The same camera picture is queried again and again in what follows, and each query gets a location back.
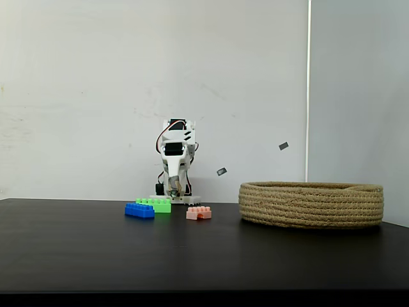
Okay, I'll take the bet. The pink lego block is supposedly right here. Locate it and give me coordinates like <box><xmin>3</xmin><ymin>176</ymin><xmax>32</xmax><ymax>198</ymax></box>
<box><xmin>186</xmin><ymin>206</ymin><xmax>213</xmax><ymax>221</ymax></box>

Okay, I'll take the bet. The green lego block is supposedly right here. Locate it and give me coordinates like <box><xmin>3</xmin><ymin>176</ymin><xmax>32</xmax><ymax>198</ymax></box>
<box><xmin>135</xmin><ymin>197</ymin><xmax>172</xmax><ymax>214</ymax></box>

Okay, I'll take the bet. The woven rope basket tray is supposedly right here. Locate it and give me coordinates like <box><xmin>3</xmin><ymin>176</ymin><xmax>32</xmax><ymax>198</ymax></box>
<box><xmin>238</xmin><ymin>181</ymin><xmax>384</xmax><ymax>229</ymax></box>

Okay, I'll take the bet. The blue lego block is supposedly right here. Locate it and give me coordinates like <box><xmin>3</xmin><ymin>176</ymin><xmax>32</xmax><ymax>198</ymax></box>
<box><xmin>124</xmin><ymin>202</ymin><xmax>156</xmax><ymax>219</ymax></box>

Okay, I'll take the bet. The white vertical corner strip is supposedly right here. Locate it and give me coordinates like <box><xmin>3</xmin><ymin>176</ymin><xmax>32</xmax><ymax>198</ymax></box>
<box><xmin>305</xmin><ymin>0</ymin><xmax>313</xmax><ymax>183</ymax></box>

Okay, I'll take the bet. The red white servo cable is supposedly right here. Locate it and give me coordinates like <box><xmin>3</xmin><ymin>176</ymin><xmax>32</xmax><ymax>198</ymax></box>
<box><xmin>155</xmin><ymin>127</ymin><xmax>167</xmax><ymax>154</ymax></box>

